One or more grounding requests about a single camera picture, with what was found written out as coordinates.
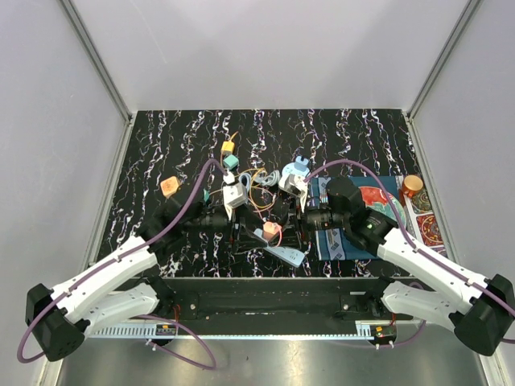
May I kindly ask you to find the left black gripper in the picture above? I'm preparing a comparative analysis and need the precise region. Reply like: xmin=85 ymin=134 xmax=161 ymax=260
xmin=184 ymin=203 xmax=268 ymax=253

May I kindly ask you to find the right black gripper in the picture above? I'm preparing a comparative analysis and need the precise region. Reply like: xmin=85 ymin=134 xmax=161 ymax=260
xmin=269 ymin=193 xmax=348 ymax=250

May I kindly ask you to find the light blue long power strip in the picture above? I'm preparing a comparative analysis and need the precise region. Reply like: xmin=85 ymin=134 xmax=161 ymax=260
xmin=253 ymin=229 xmax=305 ymax=268

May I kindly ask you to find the round light blue power socket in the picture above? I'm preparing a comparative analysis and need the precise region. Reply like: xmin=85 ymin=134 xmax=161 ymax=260
xmin=278 ymin=162 xmax=310 ymax=188

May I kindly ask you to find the light blue charger plug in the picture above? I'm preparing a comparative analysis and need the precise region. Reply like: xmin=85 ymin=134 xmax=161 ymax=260
xmin=295 ymin=156 xmax=309 ymax=170

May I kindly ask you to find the salmon small charger plug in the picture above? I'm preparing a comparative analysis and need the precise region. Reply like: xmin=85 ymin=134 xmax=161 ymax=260
xmin=262 ymin=221 xmax=282 ymax=241

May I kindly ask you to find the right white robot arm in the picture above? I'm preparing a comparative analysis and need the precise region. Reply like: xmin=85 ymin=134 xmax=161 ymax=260
xmin=278 ymin=175 xmax=514 ymax=356

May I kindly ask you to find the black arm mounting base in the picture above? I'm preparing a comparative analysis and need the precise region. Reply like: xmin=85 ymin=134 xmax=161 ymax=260
xmin=128 ymin=276 xmax=415 ymax=337

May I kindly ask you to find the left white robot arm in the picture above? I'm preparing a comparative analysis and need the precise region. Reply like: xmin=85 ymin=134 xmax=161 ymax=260
xmin=17 ymin=199 xmax=266 ymax=363

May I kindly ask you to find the teal small charger plug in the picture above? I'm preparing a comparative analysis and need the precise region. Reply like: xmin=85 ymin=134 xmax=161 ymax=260
xmin=223 ymin=154 xmax=239 ymax=170

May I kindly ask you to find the yellow small charger plug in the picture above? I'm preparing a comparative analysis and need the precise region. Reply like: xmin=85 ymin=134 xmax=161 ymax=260
xmin=221 ymin=141 xmax=235 ymax=155

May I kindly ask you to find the silver metal fork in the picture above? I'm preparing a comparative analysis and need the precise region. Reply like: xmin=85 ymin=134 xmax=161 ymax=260
xmin=326 ymin=229 xmax=338 ymax=248

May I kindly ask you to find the dark blue patterned placemat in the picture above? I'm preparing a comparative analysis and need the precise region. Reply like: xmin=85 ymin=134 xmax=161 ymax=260
xmin=307 ymin=176 xmax=403 ymax=261

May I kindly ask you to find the red floral ceramic plate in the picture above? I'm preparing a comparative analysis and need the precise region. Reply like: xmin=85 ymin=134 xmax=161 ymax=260
xmin=360 ymin=186 xmax=407 ymax=228

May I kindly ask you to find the copper metal cup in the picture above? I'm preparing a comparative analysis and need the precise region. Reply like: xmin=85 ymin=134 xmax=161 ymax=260
xmin=401 ymin=175 xmax=424 ymax=199

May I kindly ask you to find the colourful patterned coaster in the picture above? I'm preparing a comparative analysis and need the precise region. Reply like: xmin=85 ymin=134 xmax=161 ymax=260
xmin=402 ymin=188 xmax=447 ymax=257

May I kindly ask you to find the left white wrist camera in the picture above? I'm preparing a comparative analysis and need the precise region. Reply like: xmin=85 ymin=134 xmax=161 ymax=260
xmin=222 ymin=171 xmax=248 ymax=220

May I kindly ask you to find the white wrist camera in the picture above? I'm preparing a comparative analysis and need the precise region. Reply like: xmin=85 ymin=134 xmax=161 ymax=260
xmin=222 ymin=171 xmax=248 ymax=220
xmin=278 ymin=174 xmax=308 ymax=212

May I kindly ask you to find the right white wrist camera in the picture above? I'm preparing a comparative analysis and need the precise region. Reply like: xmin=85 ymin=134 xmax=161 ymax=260
xmin=278 ymin=174 xmax=308 ymax=212

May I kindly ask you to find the light blue coiled power cord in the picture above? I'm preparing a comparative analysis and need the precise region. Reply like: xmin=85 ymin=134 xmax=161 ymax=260
xmin=237 ymin=168 xmax=266 ymax=198

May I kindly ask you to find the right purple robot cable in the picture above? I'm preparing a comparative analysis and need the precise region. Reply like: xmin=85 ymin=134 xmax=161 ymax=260
xmin=303 ymin=158 xmax=515 ymax=350

